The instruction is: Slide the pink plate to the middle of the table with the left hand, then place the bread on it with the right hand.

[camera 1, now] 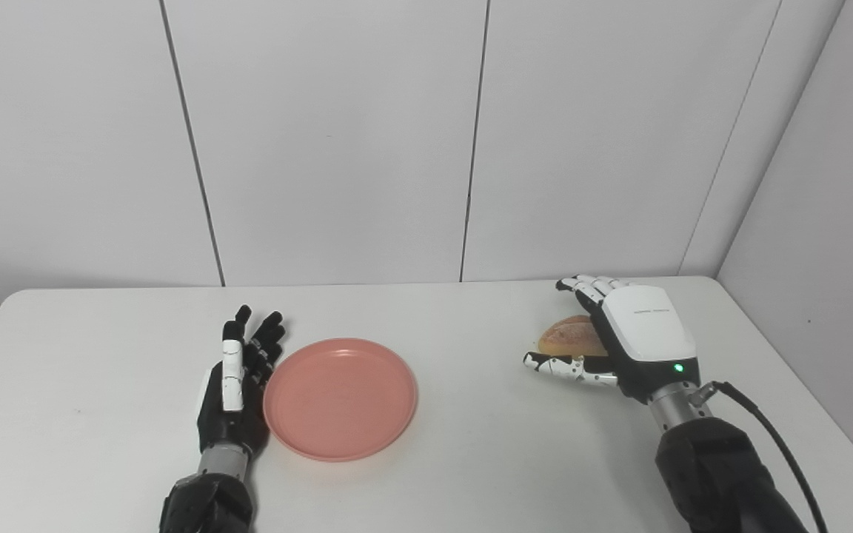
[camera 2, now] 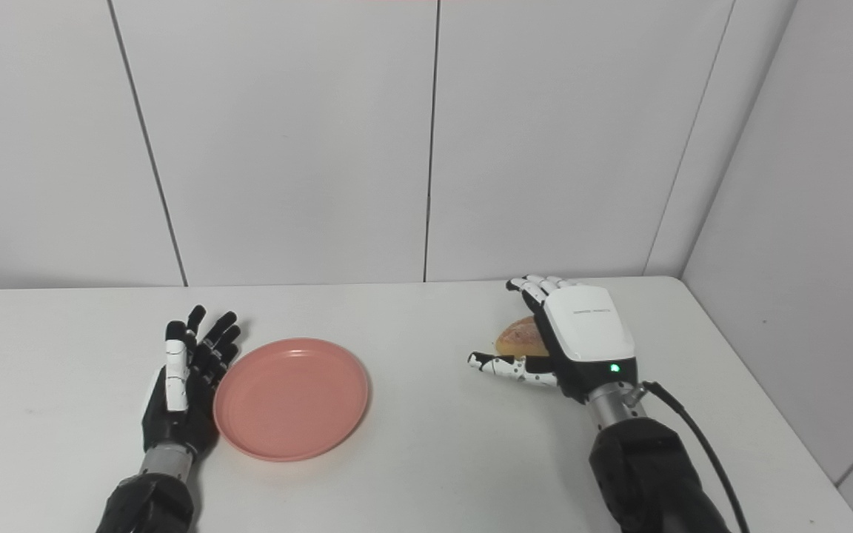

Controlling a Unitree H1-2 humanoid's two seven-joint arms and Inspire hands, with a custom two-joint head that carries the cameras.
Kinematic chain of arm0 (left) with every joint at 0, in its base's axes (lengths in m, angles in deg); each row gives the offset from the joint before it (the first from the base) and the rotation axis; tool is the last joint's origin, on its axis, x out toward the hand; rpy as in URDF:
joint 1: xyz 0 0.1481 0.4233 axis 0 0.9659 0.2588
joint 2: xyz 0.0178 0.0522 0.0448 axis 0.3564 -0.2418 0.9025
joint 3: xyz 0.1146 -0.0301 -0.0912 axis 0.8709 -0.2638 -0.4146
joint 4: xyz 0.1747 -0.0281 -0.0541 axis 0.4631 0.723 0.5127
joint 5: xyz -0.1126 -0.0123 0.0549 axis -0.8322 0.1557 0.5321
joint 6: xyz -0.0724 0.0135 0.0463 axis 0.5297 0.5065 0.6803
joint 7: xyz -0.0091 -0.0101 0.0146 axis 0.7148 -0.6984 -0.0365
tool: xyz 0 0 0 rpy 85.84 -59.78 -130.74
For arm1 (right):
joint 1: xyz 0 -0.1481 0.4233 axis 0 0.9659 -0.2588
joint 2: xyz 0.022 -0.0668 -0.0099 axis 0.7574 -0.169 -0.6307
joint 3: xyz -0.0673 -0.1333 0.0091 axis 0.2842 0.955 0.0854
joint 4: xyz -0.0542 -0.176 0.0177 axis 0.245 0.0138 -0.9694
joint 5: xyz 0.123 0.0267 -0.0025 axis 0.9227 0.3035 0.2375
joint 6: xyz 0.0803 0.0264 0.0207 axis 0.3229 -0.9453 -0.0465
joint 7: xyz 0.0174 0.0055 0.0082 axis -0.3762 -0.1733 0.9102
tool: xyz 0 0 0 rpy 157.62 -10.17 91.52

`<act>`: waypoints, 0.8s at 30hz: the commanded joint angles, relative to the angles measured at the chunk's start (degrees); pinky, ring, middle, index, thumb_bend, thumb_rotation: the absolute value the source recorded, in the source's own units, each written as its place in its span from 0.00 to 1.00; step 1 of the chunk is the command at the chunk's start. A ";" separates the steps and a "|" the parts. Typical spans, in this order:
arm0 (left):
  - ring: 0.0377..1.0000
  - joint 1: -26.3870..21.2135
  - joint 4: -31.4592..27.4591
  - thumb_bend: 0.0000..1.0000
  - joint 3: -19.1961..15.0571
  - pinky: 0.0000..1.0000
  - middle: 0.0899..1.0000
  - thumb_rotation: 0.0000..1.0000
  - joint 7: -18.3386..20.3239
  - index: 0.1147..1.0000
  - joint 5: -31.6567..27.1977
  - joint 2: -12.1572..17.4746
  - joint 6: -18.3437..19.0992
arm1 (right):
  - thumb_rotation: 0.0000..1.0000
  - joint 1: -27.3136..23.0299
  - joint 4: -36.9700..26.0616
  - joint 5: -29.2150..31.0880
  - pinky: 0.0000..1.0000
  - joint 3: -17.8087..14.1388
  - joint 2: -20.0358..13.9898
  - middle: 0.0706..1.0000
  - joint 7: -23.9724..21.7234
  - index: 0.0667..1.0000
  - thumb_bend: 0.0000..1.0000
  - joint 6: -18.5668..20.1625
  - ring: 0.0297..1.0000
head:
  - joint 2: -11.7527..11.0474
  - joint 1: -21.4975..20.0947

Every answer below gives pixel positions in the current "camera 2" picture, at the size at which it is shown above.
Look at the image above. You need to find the black and white left hand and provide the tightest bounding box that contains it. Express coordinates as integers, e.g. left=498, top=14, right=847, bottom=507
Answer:
left=141, top=304, right=242, bottom=456

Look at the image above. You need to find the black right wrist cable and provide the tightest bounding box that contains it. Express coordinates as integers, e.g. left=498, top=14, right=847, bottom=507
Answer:
left=623, top=381, right=752, bottom=533

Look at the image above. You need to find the golden crusty bread roll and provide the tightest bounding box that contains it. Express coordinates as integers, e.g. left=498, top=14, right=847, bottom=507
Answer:
left=495, top=315, right=550, bottom=359

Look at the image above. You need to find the pink round plate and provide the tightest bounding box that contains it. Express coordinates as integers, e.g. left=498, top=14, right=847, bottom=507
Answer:
left=213, top=338, right=370, bottom=463

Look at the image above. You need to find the black and white right hand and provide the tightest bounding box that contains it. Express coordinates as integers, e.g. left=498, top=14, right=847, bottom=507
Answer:
left=468, top=275, right=638, bottom=404

